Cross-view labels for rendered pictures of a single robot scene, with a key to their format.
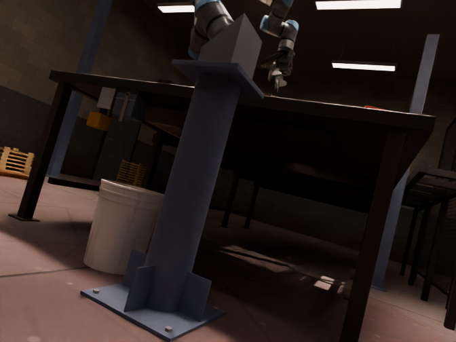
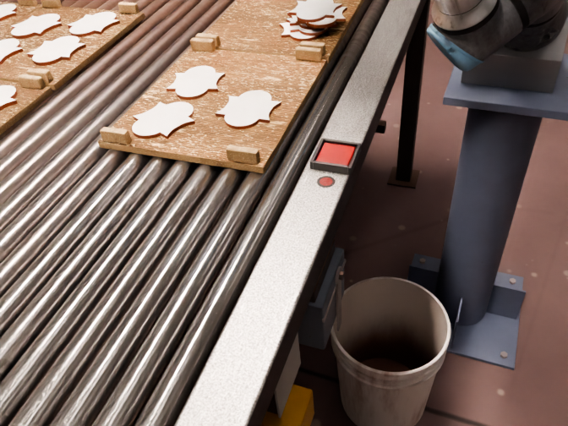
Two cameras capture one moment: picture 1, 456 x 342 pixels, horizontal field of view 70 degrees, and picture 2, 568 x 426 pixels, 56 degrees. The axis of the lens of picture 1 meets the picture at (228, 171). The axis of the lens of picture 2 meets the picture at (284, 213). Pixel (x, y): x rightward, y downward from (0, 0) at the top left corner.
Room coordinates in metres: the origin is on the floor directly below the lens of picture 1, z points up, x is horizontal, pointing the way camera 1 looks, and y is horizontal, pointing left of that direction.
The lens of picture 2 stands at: (1.79, 1.20, 1.52)
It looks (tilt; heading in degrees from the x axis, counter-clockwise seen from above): 43 degrees down; 269
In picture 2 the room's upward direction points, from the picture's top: 6 degrees counter-clockwise
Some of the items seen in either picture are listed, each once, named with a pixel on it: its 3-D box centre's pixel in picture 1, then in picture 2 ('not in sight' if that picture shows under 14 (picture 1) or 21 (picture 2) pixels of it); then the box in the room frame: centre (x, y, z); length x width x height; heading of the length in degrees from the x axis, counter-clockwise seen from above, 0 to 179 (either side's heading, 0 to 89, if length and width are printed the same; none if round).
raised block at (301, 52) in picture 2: not in sight; (308, 53); (1.68, 0.06, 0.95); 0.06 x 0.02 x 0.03; 156
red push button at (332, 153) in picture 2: not in sight; (335, 156); (1.67, 0.42, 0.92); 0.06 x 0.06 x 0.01; 66
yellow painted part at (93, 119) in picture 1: (102, 108); (279, 394); (1.82, 0.77, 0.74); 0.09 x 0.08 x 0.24; 66
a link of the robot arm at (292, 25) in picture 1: (288, 32); not in sight; (1.63, -0.12, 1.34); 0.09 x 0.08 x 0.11; 102
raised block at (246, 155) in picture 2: not in sight; (243, 154); (1.84, 0.42, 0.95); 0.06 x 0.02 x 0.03; 156
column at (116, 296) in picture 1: (190, 188); (481, 213); (1.22, 0.12, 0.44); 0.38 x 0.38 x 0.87; 63
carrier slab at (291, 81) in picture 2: not in sight; (221, 100); (1.88, 0.19, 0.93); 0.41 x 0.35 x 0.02; 66
